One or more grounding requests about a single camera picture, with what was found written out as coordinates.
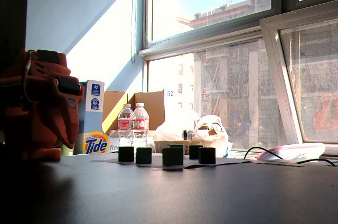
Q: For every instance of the brown cardboard box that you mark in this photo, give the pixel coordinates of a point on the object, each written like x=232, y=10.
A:
x=148, y=107

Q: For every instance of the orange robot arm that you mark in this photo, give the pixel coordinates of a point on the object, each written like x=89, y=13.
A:
x=39, y=68

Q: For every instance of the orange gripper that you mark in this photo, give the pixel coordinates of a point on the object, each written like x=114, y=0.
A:
x=56, y=108

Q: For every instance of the clear water bottle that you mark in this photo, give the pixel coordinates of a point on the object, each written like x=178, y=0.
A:
x=140, y=122
x=124, y=123

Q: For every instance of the green cube with circle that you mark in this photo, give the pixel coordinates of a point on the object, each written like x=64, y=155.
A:
x=173, y=157
x=126, y=154

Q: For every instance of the flat cardboard tray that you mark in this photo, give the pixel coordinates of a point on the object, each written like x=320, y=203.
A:
x=163, y=145

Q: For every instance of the black cube with cross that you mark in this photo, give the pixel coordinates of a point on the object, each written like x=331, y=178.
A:
x=144, y=156

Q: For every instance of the loose white window frame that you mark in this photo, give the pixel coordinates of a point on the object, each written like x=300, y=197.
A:
x=274, y=57

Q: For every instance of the Tide detergent box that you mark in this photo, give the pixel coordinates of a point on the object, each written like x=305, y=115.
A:
x=92, y=139

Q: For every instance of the fixed window frame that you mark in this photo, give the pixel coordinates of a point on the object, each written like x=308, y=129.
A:
x=211, y=39

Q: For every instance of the white plastic bag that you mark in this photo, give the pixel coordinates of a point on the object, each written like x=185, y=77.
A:
x=177, y=125
x=214, y=126

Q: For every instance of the small metal can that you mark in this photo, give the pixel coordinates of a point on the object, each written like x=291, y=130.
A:
x=190, y=135

